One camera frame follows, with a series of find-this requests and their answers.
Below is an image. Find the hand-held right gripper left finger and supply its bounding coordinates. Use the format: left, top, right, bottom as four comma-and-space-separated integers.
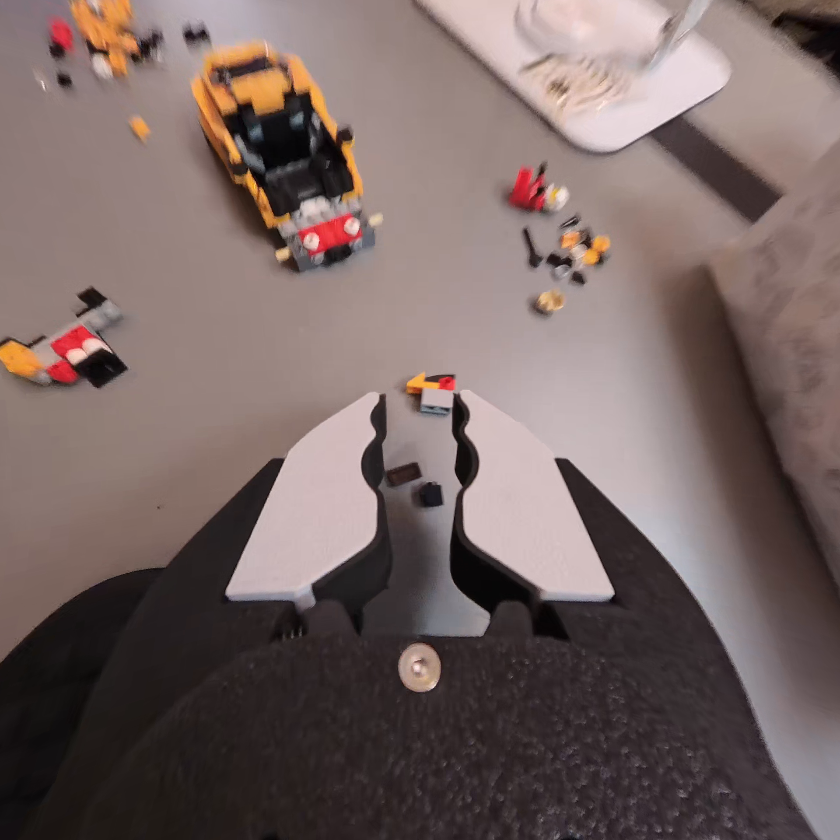
224, 392, 395, 636

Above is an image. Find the printed sticker sheet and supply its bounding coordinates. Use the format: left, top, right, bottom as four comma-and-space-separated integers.
518, 52, 647, 116

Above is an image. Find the white printed paper bag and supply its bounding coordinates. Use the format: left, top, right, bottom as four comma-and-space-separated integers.
705, 138, 840, 592

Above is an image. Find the yellow lego car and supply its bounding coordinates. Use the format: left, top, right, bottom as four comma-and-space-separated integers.
190, 41, 385, 273

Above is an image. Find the red grey lego subassembly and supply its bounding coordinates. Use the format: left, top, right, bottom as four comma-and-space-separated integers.
0, 287, 129, 388

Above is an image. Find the red black lego piece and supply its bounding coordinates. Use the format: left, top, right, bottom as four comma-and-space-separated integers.
508, 163, 571, 214

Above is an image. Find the orange black lego piece pile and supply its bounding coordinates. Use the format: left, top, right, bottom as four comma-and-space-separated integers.
33, 0, 211, 89

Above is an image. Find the white book stand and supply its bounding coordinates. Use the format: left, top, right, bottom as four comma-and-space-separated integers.
413, 0, 732, 153

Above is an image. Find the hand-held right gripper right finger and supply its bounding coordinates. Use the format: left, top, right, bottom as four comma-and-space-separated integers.
449, 389, 618, 634

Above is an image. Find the grey black lego piece pile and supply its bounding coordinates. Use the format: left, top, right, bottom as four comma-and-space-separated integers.
546, 213, 613, 286

